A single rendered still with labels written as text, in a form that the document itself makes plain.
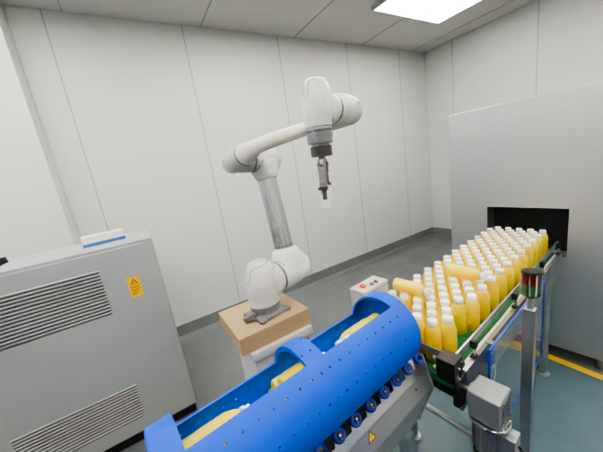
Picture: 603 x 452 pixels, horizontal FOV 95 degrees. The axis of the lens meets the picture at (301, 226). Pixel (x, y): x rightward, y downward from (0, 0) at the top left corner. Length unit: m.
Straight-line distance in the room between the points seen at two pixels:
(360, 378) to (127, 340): 1.74
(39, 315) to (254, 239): 2.24
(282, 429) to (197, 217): 2.88
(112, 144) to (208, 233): 1.31
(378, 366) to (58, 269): 1.86
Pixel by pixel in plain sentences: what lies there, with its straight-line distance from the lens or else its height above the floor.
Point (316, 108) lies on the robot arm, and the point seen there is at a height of 1.94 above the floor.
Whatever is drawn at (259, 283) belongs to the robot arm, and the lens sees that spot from 1.34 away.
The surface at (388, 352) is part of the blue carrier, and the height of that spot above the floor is 1.14.
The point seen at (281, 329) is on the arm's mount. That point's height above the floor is 1.04.
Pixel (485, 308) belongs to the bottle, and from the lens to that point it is 1.66.
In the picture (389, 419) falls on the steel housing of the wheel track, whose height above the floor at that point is 0.88.
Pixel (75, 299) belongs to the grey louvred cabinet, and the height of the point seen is 1.18.
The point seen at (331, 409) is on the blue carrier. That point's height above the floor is 1.12.
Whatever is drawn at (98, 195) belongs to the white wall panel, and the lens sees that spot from 3.40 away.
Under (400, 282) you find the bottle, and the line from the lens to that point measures 1.49.
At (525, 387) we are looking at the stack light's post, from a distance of 1.63.
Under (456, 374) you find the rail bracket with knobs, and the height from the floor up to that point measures 0.96.
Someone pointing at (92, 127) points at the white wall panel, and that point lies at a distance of 3.45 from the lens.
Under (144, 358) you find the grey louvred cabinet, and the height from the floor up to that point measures 0.62.
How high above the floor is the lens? 1.78
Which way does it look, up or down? 12 degrees down
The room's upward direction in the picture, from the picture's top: 9 degrees counter-clockwise
